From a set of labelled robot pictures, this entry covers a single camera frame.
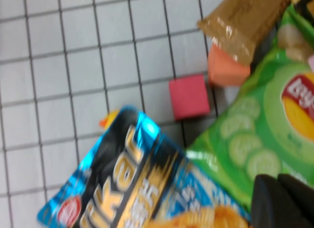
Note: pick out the small orange yellow object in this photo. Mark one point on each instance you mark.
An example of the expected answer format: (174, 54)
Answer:
(109, 118)

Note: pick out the green Lay's cucumber chips bag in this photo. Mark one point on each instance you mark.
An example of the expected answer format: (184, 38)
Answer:
(265, 120)

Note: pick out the magenta red foam cube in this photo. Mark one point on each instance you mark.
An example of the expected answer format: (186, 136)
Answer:
(189, 97)

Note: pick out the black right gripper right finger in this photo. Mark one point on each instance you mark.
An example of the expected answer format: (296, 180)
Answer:
(301, 193)

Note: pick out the light pink foam cube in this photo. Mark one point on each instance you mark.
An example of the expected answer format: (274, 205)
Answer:
(311, 63)

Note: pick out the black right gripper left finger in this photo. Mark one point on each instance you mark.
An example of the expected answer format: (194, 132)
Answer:
(274, 208)

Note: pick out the blue corn chips bag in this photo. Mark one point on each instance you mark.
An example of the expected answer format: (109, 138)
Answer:
(117, 179)

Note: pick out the brown wrapped snack package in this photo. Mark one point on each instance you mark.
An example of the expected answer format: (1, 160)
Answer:
(240, 19)

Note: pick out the orange foam block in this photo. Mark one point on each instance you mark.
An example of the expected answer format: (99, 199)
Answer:
(225, 70)

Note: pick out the white black grid tablecloth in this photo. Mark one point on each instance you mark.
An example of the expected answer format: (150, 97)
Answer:
(73, 65)

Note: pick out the small gold black snack packet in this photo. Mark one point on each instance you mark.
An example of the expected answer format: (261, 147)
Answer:
(305, 4)

